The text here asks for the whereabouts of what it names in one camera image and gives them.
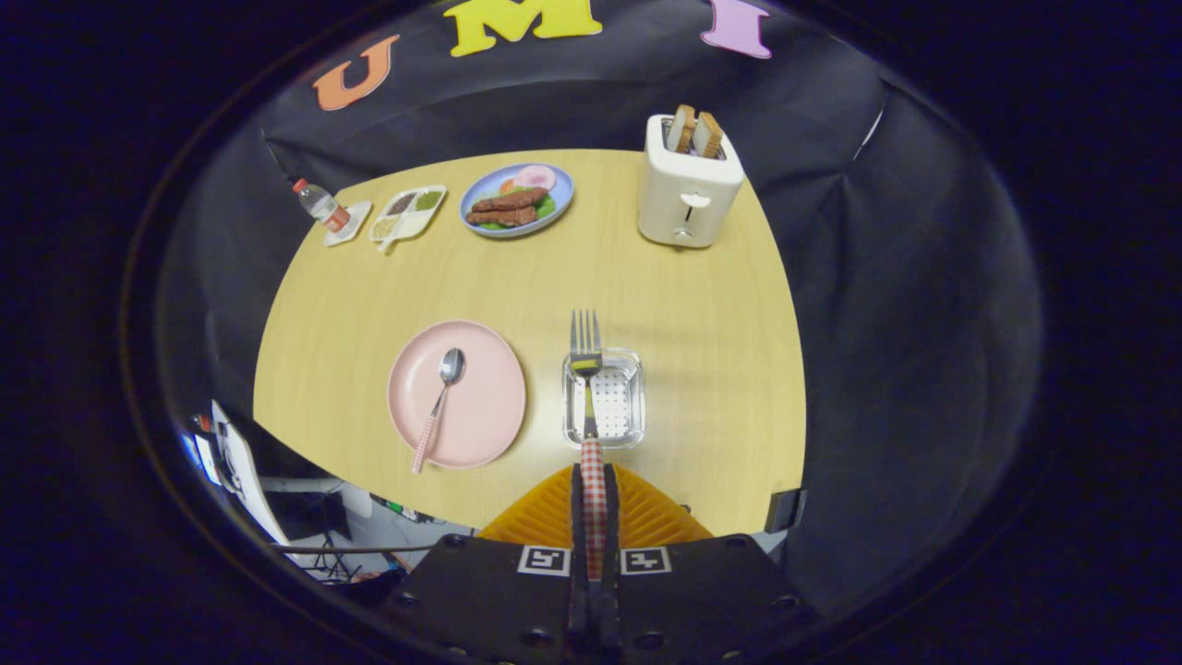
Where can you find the blue food plate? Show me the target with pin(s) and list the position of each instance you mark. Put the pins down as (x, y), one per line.
(559, 189)

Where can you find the toast slice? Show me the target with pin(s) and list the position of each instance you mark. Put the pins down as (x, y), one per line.
(681, 127)
(707, 136)

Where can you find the pink ham slice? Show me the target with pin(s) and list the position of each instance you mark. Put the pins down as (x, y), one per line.
(536, 175)

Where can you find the white board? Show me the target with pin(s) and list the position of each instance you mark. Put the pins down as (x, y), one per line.
(242, 462)

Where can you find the white toaster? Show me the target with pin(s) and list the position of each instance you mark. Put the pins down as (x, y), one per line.
(688, 194)

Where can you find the small white square coaster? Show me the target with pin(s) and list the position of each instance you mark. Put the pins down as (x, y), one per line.
(354, 226)

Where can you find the pink plate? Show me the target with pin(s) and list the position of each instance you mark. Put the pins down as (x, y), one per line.
(485, 406)

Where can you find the clear bottle with red cap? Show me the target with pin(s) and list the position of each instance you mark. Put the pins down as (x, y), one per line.
(321, 205)

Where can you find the white divided seasoning dish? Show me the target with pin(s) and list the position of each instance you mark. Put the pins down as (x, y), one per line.
(406, 214)

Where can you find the black backdrop cloth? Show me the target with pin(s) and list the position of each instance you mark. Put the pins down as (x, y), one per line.
(886, 305)

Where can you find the black table clamp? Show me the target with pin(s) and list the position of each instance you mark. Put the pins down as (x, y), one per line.
(785, 510)

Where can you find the metal mesh basket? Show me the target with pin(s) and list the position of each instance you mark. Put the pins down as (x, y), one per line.
(619, 406)

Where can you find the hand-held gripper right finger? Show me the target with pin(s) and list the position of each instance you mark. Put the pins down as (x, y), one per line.
(702, 600)

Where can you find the brown sausage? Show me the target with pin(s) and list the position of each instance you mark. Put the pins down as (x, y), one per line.
(510, 199)
(503, 217)

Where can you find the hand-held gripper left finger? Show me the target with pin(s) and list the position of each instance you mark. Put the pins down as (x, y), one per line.
(503, 600)

